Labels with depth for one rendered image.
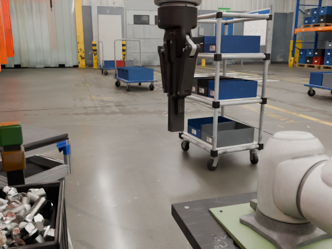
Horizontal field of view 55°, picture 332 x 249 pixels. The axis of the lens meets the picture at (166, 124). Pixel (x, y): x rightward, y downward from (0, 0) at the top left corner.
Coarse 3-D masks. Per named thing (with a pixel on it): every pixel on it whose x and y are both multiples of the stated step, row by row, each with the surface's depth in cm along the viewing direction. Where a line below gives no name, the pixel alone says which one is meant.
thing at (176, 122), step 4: (172, 100) 62; (184, 100) 63; (172, 104) 62; (184, 104) 63; (172, 108) 62; (184, 108) 64; (172, 112) 63; (172, 116) 63; (176, 116) 63; (180, 116) 64; (172, 120) 63; (176, 120) 63; (180, 120) 64; (172, 124) 63; (176, 124) 63; (180, 124) 64; (172, 128) 63; (176, 128) 64; (180, 128) 64
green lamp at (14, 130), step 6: (0, 126) 58; (6, 126) 58; (12, 126) 59; (18, 126) 59; (0, 132) 58; (6, 132) 58; (12, 132) 59; (18, 132) 59; (0, 138) 58; (6, 138) 59; (12, 138) 59; (18, 138) 60; (0, 144) 59; (6, 144) 59; (12, 144) 59; (18, 144) 60
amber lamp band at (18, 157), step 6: (18, 150) 60; (24, 150) 64; (6, 156) 59; (12, 156) 60; (18, 156) 60; (24, 156) 61; (6, 162) 60; (12, 162) 60; (18, 162) 60; (24, 162) 61; (6, 168) 60; (12, 168) 60; (18, 168) 61; (24, 168) 61
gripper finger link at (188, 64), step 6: (186, 48) 55; (198, 48) 56; (186, 54) 56; (186, 60) 57; (192, 60) 57; (186, 66) 57; (192, 66) 58; (180, 72) 58; (186, 72) 58; (192, 72) 58; (180, 78) 59; (186, 78) 58; (192, 78) 59; (180, 84) 59; (186, 84) 59; (192, 84) 59; (180, 90) 59
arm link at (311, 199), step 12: (312, 168) 72; (324, 168) 69; (312, 180) 70; (324, 180) 67; (300, 192) 72; (312, 192) 69; (324, 192) 66; (300, 204) 72; (312, 204) 69; (324, 204) 66; (312, 216) 70; (324, 216) 66; (324, 228) 68
